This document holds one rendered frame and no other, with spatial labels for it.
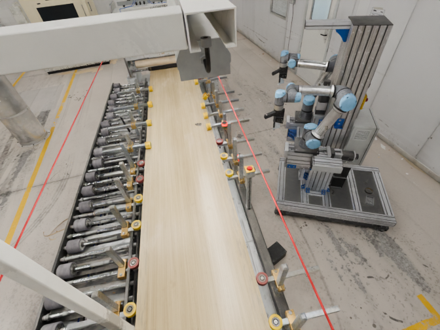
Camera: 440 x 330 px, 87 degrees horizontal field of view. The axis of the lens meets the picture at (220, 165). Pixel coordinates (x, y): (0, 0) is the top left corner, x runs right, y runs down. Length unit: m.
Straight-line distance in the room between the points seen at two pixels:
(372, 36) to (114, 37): 1.92
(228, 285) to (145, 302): 0.54
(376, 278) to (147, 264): 2.22
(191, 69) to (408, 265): 3.00
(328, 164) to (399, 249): 1.35
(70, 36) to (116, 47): 0.06
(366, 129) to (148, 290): 2.19
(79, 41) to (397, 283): 3.04
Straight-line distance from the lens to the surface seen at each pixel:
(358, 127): 2.44
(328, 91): 2.07
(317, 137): 2.11
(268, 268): 1.97
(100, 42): 0.39
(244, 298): 1.68
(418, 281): 3.19
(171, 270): 1.80
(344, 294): 2.81
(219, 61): 0.56
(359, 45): 2.16
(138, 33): 0.38
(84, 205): 2.50
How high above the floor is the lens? 2.53
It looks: 45 degrees down
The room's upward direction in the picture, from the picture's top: 6 degrees counter-clockwise
